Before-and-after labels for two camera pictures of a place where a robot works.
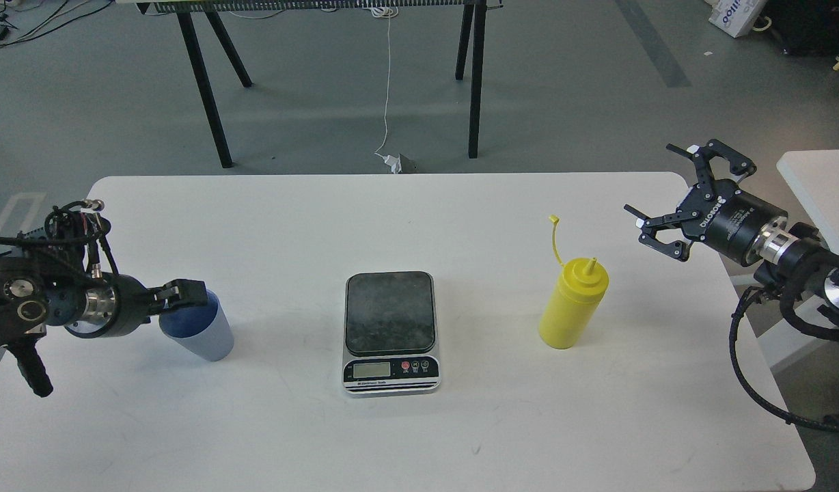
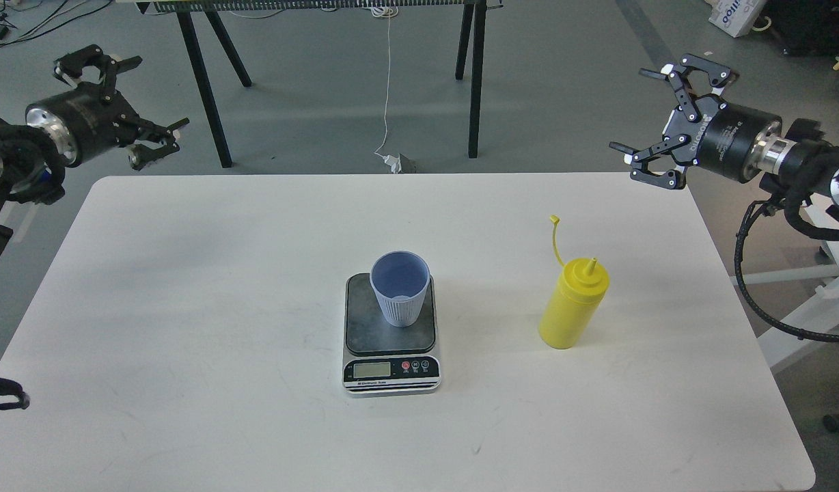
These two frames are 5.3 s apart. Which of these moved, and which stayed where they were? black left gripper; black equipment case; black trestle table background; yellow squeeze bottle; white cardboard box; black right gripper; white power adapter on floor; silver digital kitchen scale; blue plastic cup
Moved: black right gripper; black left gripper; blue plastic cup
Stayed: white cardboard box; white power adapter on floor; yellow squeeze bottle; silver digital kitchen scale; black equipment case; black trestle table background
